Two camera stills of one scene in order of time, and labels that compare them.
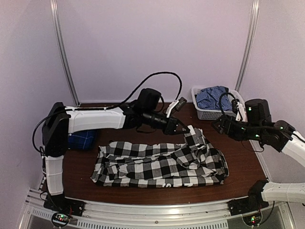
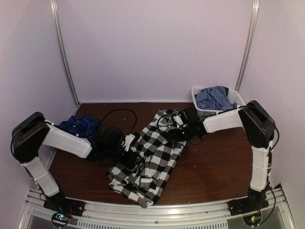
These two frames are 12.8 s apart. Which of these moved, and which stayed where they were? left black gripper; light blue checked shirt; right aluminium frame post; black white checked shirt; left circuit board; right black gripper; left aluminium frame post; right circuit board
Moved: left black gripper; right black gripper; black white checked shirt
Stayed: left circuit board; light blue checked shirt; right circuit board; left aluminium frame post; right aluminium frame post
